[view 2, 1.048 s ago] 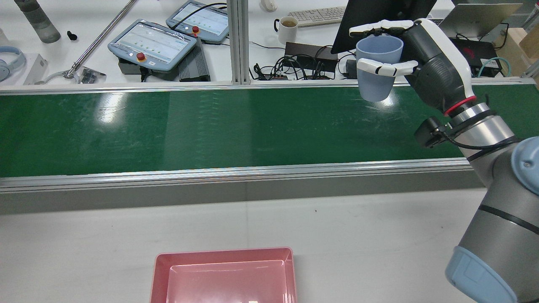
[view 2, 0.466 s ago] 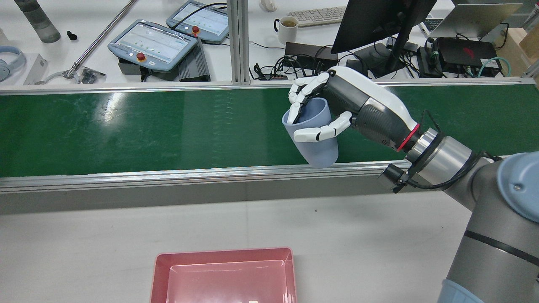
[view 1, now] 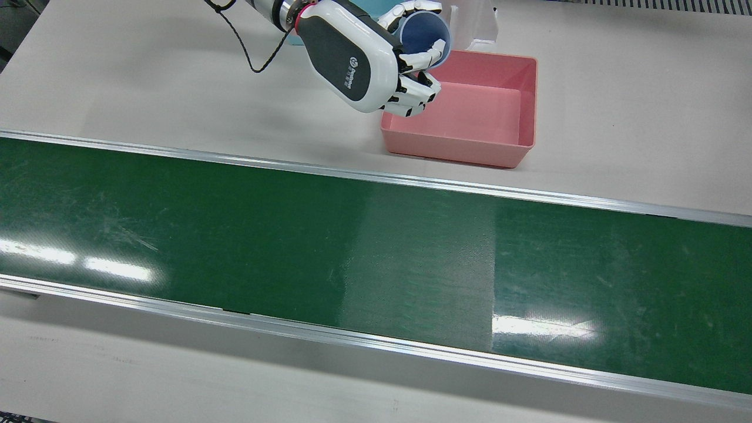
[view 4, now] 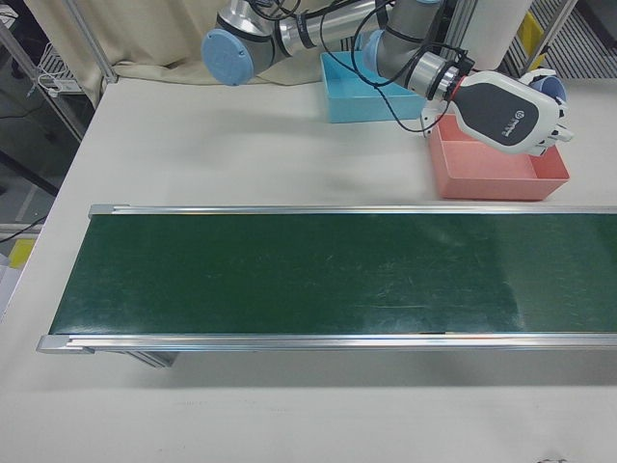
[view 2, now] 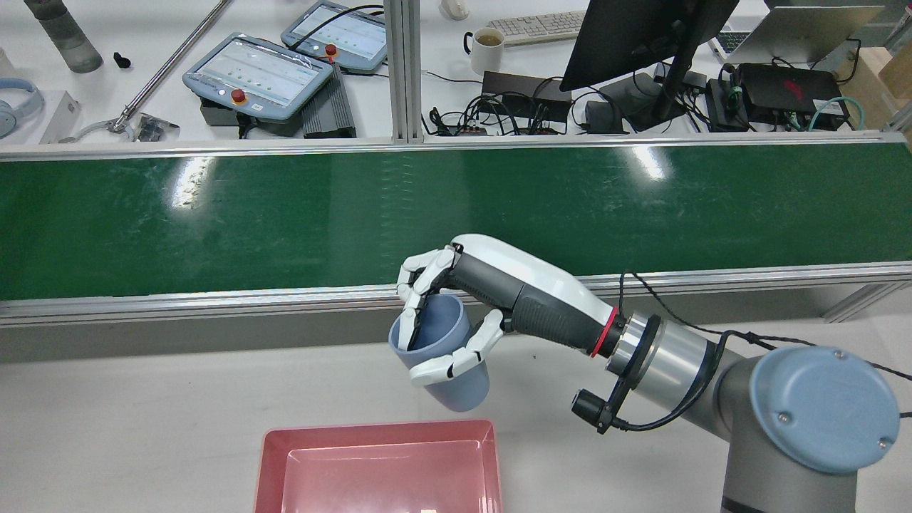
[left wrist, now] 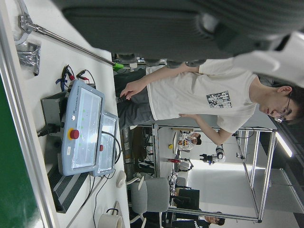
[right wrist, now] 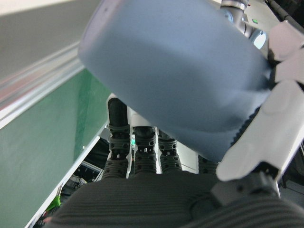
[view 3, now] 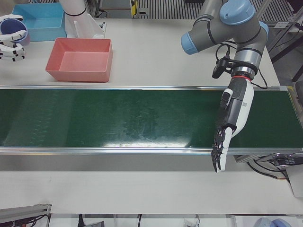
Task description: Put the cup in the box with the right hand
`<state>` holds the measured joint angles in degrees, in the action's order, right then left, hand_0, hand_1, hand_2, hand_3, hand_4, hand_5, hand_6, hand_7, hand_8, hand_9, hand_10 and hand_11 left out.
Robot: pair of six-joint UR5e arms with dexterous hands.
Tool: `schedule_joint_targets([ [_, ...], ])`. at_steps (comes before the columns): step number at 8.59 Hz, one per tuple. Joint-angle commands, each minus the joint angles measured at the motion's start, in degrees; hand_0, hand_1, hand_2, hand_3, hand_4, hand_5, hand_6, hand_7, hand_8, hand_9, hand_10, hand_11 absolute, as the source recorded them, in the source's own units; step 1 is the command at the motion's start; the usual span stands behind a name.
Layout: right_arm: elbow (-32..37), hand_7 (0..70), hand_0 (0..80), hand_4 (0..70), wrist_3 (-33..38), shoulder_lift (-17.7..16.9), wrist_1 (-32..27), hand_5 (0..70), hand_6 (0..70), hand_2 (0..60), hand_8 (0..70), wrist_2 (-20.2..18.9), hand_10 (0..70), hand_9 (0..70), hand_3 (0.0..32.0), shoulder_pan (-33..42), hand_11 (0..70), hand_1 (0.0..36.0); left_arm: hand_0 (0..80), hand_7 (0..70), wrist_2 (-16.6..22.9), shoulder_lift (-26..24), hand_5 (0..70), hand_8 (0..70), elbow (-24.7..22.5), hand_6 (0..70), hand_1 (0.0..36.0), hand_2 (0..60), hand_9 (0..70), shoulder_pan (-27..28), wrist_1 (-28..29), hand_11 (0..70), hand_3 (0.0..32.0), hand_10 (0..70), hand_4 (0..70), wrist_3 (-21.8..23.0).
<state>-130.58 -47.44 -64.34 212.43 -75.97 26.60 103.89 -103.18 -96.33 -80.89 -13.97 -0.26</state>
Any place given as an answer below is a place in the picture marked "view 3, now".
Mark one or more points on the black electronic module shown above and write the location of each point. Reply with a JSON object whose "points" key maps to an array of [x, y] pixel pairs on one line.
{"points": [[288, 160]]}

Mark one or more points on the metal angle bracket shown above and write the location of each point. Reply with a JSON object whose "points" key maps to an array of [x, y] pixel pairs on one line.
{"points": [[103, 28]]}

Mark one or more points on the grey aluminium extrusion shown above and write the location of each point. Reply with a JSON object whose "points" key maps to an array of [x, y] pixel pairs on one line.
{"points": [[23, 212]]}

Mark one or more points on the yellow black post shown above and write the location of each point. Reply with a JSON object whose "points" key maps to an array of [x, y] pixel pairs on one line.
{"points": [[134, 7]]}

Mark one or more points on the grey flat device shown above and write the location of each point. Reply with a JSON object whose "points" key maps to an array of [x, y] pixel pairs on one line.
{"points": [[297, 182]]}

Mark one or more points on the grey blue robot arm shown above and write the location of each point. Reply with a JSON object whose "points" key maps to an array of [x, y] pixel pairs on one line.
{"points": [[225, 30]]}

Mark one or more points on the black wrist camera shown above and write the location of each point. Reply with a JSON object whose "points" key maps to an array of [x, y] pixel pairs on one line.
{"points": [[219, 68]]}

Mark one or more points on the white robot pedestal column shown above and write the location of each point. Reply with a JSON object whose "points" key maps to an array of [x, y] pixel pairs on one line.
{"points": [[75, 16]]}

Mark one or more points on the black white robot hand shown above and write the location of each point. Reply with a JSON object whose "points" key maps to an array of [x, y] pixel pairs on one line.
{"points": [[236, 106], [11, 50]]}

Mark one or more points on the light blue plastic box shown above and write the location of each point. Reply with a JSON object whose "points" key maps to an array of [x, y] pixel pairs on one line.
{"points": [[40, 21]]}

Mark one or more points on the blue purple cup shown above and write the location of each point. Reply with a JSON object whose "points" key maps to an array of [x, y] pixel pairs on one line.
{"points": [[11, 26]]}

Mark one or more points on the pink plastic box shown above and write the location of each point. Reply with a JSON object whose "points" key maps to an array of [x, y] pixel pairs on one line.
{"points": [[80, 61]]}

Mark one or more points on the green conveyor belt aluminium frame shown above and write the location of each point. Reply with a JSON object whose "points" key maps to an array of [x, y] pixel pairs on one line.
{"points": [[118, 118]]}

